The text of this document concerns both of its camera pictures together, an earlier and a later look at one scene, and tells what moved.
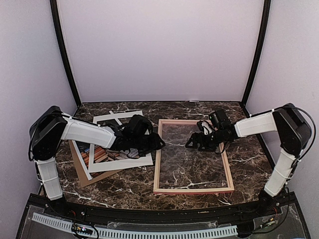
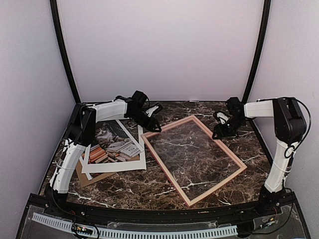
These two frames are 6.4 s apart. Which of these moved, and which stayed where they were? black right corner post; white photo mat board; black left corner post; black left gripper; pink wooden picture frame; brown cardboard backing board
Moved: black left gripper; pink wooden picture frame; white photo mat board
Stayed: black left corner post; brown cardboard backing board; black right corner post
